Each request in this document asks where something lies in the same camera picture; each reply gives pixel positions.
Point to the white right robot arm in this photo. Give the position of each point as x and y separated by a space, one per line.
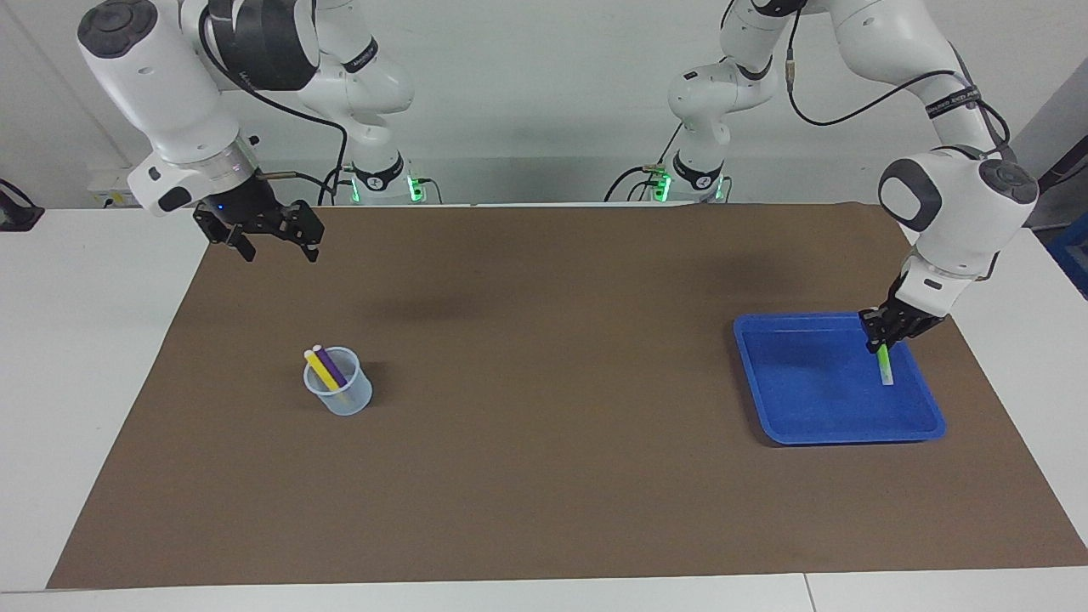
161 93

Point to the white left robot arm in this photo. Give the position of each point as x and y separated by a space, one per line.
960 212

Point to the purple pen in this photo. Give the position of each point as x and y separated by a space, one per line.
331 367

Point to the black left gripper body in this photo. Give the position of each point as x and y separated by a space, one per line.
909 319

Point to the blue plastic tray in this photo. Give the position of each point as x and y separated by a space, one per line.
807 382

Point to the black stand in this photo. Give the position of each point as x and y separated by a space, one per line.
1054 174

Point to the translucent plastic cup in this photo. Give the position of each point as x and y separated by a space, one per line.
348 404

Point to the white power strip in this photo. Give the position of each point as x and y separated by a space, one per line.
106 183

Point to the blue crate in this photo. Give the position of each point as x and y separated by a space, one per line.
1073 255

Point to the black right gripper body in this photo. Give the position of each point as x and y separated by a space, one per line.
251 208

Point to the yellow pen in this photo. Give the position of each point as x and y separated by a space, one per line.
321 370

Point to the green pen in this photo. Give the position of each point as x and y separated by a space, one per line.
885 365

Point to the black clamp device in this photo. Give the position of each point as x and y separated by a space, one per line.
17 212

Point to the brown table mat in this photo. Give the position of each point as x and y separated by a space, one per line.
544 476

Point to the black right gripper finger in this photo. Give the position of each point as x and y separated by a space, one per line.
246 248
312 251

